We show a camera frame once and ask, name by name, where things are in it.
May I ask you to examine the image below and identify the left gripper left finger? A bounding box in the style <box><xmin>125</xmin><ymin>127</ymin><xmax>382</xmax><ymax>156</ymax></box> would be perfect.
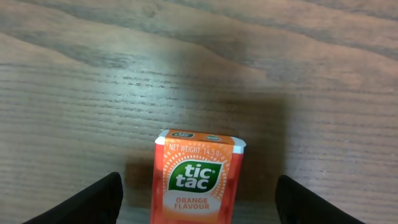
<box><xmin>21</xmin><ymin>172</ymin><xmax>124</xmax><ymax>224</ymax></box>

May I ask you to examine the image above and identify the orange candy box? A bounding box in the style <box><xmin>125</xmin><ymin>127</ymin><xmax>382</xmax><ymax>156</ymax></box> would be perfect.
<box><xmin>149</xmin><ymin>129</ymin><xmax>247</xmax><ymax>224</ymax></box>

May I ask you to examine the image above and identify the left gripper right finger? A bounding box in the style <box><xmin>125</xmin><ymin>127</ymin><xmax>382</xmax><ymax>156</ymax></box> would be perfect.
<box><xmin>275</xmin><ymin>174</ymin><xmax>366</xmax><ymax>224</ymax></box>

